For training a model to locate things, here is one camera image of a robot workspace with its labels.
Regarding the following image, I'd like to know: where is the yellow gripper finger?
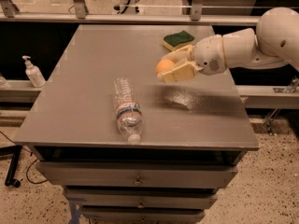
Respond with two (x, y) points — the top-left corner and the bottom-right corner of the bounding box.
(156, 61), (203, 83)
(167, 45), (193, 63)

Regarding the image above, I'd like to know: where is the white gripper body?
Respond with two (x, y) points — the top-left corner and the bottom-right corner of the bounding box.
(192, 35), (227, 76)

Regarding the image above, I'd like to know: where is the orange fruit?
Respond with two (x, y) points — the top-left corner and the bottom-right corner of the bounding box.
(155, 59), (174, 74)

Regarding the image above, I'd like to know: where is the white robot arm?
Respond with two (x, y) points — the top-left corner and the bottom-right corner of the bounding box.
(156, 7), (299, 83)

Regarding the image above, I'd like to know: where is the clear plastic water bottle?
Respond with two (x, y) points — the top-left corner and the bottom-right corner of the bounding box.
(113, 77), (143, 144)

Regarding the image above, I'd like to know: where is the white pump dispenser bottle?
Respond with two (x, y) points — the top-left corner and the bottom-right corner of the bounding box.
(22, 55), (46, 88)

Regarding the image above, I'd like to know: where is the green and yellow sponge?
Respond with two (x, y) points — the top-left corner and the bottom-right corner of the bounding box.
(163, 31), (194, 51)

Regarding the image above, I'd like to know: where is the grey drawer cabinet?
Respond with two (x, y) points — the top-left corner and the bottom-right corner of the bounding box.
(15, 25), (258, 224)

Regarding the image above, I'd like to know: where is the top grey drawer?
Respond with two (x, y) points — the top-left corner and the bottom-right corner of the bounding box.
(36, 161), (237, 189)

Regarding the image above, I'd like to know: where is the grey drawer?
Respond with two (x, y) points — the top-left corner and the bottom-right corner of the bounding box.
(64, 189), (217, 209)
(80, 206), (205, 224)
(36, 161), (237, 189)

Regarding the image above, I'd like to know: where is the middle grey drawer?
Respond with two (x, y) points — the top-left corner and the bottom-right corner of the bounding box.
(64, 189), (217, 209)

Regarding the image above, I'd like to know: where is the bottom grey drawer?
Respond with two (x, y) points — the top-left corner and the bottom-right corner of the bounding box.
(80, 206), (205, 224)

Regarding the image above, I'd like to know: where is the black stand leg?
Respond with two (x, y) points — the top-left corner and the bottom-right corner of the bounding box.
(0, 146), (21, 188)

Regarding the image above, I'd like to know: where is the metal window rail frame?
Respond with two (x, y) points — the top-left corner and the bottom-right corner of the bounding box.
(0, 0), (299, 27)

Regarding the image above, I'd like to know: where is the black floor cable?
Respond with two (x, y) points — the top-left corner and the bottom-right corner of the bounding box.
(0, 130), (49, 186)

